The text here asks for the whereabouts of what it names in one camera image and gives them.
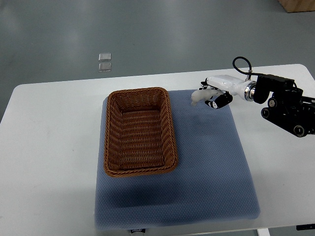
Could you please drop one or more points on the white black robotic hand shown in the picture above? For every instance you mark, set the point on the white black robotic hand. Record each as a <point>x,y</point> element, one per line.
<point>230,86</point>

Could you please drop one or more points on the white bear figurine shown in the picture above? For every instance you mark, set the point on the white bear figurine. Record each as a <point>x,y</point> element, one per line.
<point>204,94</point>

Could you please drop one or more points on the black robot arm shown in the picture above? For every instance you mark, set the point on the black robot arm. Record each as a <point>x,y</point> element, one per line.
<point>287,107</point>

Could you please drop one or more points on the brown wicker basket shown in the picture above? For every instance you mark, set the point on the brown wicker basket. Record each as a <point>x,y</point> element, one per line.
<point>139,133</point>

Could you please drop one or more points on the blue textured mat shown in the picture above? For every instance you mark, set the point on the blue textured mat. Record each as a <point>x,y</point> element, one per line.
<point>212,181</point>

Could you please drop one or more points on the wooden box corner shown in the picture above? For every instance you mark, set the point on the wooden box corner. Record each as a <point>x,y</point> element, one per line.
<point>294,6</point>

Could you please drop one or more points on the upper metal floor plate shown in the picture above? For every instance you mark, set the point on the upper metal floor plate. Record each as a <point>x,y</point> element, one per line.
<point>104,57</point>

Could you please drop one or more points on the black table control panel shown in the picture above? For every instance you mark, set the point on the black table control panel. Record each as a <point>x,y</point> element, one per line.
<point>305,227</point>

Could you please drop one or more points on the black label under mat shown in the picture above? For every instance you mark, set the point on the black label under mat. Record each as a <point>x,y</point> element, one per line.
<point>137,231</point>

